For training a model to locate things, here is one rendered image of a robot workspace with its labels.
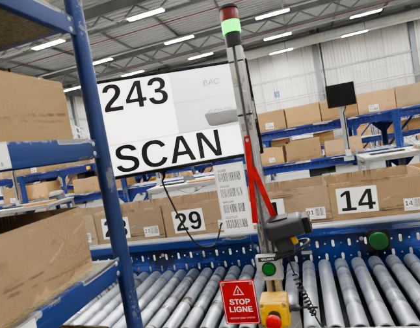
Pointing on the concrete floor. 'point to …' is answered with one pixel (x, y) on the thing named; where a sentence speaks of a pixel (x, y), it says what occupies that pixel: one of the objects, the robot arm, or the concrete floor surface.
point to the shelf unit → (47, 305)
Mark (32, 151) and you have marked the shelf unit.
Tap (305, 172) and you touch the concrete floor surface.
